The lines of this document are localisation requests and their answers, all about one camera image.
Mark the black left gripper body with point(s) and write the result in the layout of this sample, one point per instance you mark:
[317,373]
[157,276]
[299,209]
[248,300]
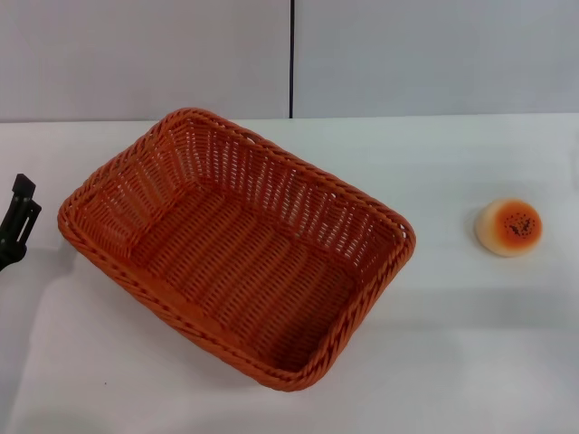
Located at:
[10,255]

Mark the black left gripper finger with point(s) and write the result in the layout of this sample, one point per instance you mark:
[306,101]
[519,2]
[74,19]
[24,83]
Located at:
[23,184]
[29,218]

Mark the orange woven plastic basket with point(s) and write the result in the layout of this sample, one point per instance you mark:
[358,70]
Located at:
[235,271]

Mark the round toy bread bun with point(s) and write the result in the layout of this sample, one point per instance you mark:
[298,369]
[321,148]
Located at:
[509,228]

